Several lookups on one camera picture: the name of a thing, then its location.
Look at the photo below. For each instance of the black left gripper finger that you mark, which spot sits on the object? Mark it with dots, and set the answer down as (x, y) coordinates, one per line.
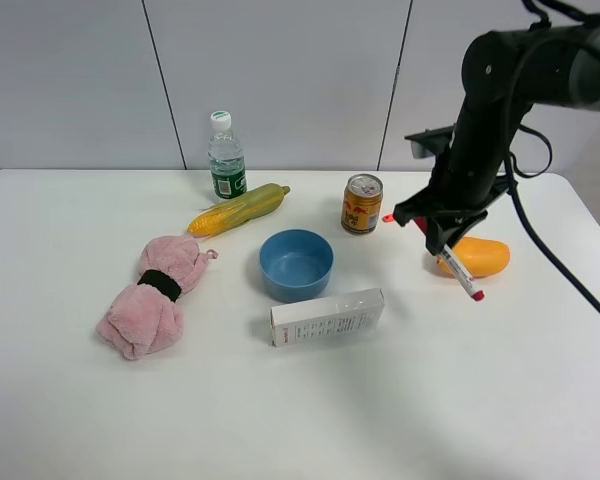
(438, 231)

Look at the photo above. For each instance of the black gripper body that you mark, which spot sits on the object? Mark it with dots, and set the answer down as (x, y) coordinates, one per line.
(425, 203)

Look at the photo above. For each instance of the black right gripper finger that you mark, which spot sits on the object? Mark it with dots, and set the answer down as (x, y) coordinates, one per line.
(459, 227)

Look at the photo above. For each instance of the red capped white marker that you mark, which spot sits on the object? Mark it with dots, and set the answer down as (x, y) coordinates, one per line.
(461, 274)

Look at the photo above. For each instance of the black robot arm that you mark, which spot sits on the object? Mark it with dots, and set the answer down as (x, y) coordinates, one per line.
(504, 74)

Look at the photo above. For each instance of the yellow mango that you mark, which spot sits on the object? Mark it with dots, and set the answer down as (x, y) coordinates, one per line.
(482, 257)

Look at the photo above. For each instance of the gold drink can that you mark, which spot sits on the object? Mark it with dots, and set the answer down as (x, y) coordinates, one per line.
(362, 201)

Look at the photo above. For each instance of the blue bowl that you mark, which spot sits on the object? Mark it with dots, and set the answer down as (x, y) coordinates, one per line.
(296, 265)

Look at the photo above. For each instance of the white cardboard box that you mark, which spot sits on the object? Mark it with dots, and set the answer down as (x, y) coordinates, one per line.
(326, 317)

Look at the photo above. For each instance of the yellow corn cob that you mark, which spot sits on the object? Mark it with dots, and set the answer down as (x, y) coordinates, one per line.
(232, 213)

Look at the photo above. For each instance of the green label water bottle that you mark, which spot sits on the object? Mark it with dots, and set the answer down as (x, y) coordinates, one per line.
(226, 158)

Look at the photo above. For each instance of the black hair band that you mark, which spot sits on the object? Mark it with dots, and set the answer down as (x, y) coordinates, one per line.
(166, 285)

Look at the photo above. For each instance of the pink plush towel roll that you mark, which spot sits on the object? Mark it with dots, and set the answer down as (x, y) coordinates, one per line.
(140, 320)

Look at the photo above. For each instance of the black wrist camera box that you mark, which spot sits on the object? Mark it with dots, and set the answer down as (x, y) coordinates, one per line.
(430, 142)

